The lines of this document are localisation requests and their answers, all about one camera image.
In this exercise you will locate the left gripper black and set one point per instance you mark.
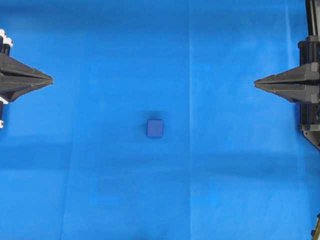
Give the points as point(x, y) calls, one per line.
point(18, 79)

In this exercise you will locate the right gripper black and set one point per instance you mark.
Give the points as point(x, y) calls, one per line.
point(308, 94)

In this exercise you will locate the blue rectangular block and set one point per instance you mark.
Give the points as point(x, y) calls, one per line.
point(154, 128)

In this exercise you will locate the blue table mat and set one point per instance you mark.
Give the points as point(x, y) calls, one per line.
point(75, 159)

